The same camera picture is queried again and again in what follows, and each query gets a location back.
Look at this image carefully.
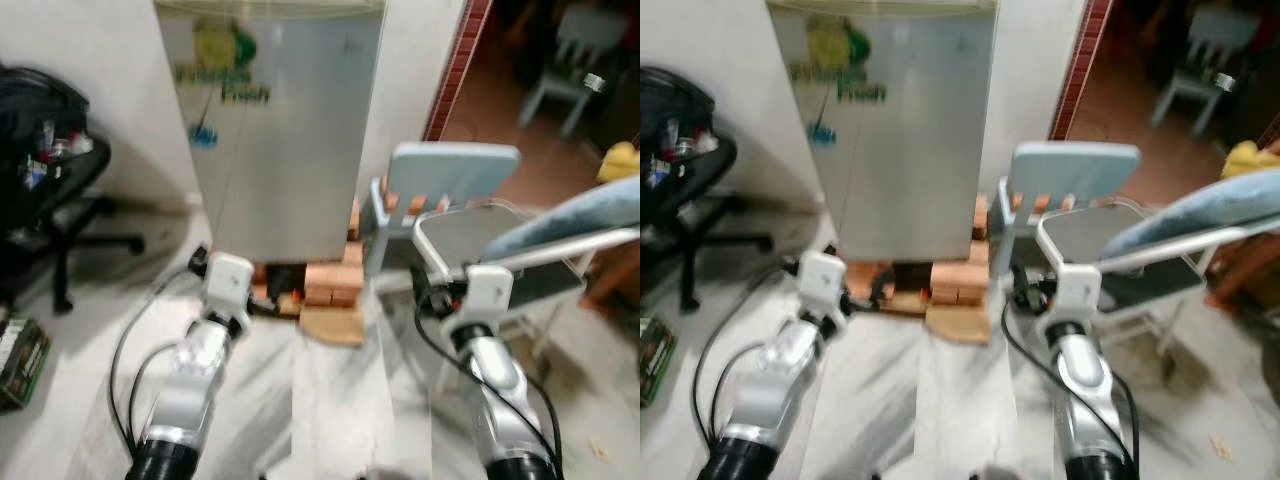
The silver fridge with green print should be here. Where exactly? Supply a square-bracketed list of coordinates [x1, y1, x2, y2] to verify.
[155, 0, 389, 264]
[768, 0, 1001, 264]

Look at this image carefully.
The red brick stack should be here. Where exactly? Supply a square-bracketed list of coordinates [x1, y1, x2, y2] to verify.
[298, 200, 367, 307]
[924, 200, 993, 307]

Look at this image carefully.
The light wooden board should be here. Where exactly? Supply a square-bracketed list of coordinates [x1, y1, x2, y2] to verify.
[299, 305, 367, 347]
[925, 305, 992, 347]

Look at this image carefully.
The light blue plastic chair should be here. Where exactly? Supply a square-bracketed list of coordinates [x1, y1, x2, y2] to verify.
[985, 142, 1144, 278]
[360, 143, 522, 283]

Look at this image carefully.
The blue towel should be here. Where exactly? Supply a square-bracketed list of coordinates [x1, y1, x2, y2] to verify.
[1104, 166, 1280, 259]
[485, 176, 641, 261]

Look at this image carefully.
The green cardboard box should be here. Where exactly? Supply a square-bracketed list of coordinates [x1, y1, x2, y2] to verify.
[640, 318, 678, 407]
[0, 318, 52, 411]

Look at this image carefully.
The black office chair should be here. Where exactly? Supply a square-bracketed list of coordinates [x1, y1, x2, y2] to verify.
[0, 65, 147, 314]
[640, 65, 774, 314]

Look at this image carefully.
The yellow cloth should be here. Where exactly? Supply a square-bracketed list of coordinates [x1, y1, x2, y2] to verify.
[1222, 139, 1280, 182]
[598, 142, 641, 184]

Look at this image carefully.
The white plastic chair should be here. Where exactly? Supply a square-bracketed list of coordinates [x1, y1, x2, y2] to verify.
[1150, 5, 1263, 137]
[518, 5, 627, 137]

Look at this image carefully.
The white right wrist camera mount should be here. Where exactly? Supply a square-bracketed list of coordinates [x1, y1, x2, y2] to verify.
[1046, 262, 1102, 337]
[460, 264, 515, 337]

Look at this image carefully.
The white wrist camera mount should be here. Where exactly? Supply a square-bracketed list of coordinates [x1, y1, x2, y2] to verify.
[800, 250, 850, 320]
[203, 252, 254, 314]
[1046, 262, 1102, 337]
[460, 264, 515, 337]

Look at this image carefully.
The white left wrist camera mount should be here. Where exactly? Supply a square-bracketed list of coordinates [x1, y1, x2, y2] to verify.
[203, 252, 254, 314]
[800, 250, 850, 320]

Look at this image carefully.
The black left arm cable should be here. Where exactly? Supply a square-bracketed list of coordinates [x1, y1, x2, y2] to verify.
[108, 246, 211, 456]
[692, 256, 803, 451]

